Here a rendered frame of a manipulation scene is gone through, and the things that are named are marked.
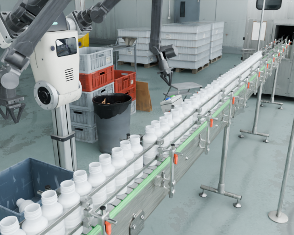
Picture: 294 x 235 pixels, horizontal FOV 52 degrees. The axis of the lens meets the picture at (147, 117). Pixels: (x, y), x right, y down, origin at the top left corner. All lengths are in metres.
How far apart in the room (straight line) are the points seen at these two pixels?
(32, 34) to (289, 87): 5.12
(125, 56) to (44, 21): 7.76
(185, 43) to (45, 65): 6.46
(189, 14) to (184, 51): 4.27
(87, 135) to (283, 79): 3.58
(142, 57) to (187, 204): 6.26
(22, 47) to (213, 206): 2.10
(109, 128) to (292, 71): 3.55
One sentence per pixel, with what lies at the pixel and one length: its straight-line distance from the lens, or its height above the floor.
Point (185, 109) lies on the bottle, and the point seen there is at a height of 1.14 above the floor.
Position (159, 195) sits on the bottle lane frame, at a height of 0.87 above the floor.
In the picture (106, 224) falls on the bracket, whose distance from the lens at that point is 0.87.
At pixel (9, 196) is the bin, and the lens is 1.53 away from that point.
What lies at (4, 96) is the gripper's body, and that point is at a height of 1.31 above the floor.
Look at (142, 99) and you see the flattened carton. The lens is 4.86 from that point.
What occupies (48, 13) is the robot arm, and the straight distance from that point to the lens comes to 1.11.
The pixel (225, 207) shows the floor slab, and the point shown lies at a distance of 2.77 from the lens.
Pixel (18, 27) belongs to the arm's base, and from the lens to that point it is 1.45.
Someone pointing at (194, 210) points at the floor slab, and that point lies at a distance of 2.69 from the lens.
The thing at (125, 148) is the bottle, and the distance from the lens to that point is 1.06.
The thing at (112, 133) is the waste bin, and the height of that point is 0.29.
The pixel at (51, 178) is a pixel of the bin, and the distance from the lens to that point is 1.47.
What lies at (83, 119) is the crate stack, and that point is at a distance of 3.79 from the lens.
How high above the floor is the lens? 1.62
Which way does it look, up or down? 20 degrees down
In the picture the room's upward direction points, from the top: straight up
